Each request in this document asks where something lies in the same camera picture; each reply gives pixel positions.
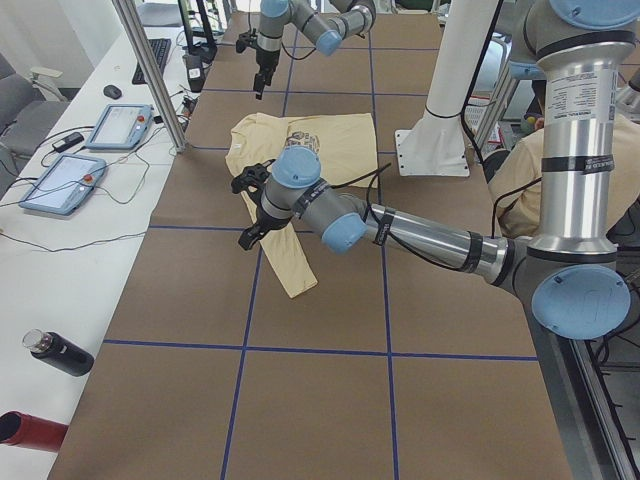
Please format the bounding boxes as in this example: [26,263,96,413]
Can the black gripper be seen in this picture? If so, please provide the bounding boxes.
[238,197,293,250]
[254,48,277,100]

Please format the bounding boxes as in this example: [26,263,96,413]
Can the cream long-sleeve graphic shirt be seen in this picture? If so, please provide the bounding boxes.
[225,113,377,298]

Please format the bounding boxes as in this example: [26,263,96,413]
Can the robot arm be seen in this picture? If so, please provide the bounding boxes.
[248,0,377,100]
[231,1,639,340]

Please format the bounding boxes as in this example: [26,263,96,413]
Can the black keyboard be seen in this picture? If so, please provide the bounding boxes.
[131,38,172,85]

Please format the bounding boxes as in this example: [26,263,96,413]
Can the far blue teach pendant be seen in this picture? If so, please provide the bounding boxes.
[85,104,153,151]

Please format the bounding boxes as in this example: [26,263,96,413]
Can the blue teach pendant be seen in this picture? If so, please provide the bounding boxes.
[18,154,107,216]
[85,104,153,151]

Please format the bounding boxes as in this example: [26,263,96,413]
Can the black computer mouse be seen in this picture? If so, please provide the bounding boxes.
[103,84,122,100]

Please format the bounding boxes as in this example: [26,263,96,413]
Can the black power adapter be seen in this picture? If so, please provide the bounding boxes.
[52,132,84,153]

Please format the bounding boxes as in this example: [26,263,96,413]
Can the near blue teach pendant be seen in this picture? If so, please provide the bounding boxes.
[18,154,107,216]

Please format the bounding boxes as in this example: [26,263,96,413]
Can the black tumbler bottle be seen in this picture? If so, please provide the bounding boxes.
[22,329,94,377]

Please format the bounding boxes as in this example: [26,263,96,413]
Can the seated person in beige shirt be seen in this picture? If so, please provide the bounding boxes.
[485,114,639,247]

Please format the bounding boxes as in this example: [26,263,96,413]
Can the red bottle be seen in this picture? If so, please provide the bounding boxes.
[1,411,68,452]

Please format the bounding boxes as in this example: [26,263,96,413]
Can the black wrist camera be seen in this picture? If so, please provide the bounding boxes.
[235,29,257,54]
[231,159,275,198]

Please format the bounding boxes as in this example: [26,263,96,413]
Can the aluminium frame post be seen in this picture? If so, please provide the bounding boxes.
[112,0,186,153]

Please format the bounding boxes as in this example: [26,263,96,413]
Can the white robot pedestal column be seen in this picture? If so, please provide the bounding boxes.
[396,0,502,177]

